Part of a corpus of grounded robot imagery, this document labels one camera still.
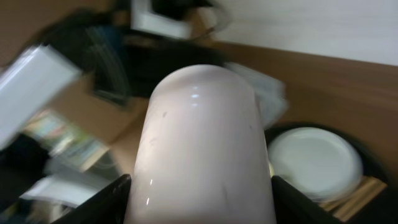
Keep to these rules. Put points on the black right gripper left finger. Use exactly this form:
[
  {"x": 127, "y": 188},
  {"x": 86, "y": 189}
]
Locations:
[{"x": 108, "y": 206}]

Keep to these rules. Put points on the wooden chopstick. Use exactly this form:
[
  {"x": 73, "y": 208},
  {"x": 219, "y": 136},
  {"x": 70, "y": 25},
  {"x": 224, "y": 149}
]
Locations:
[
  {"x": 364, "y": 201},
  {"x": 341, "y": 207}
]

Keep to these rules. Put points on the round black tray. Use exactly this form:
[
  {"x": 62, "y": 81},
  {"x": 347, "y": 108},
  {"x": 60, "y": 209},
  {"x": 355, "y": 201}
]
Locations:
[{"x": 383, "y": 208}]

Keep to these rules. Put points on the grey plate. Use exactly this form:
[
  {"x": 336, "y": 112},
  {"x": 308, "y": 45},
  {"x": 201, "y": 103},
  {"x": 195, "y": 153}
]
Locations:
[{"x": 318, "y": 163}]

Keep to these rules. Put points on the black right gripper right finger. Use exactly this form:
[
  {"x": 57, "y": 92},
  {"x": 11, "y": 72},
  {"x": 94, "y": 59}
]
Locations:
[{"x": 291, "y": 206}]

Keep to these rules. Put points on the clear plastic bin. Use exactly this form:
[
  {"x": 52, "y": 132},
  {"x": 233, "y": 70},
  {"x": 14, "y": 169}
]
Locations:
[{"x": 270, "y": 93}]

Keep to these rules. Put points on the pink cup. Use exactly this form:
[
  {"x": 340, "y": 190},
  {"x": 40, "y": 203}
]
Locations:
[{"x": 202, "y": 155}]

